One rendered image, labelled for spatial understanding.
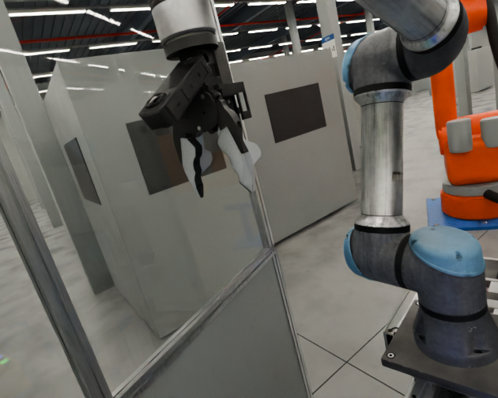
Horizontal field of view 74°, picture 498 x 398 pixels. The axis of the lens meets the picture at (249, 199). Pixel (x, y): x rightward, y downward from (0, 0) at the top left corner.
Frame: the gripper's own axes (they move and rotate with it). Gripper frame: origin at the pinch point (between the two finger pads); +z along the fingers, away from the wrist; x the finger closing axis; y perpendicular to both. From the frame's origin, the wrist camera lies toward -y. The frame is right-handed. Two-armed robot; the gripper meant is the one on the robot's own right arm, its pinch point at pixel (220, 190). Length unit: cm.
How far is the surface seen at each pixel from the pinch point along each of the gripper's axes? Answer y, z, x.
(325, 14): 609, -141, 165
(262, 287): 63, 60, 46
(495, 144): 334, 73, -48
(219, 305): 37, 50, 46
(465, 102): 1069, 107, -29
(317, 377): 105, 148, 55
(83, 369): -9, 35, 45
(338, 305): 176, 148, 64
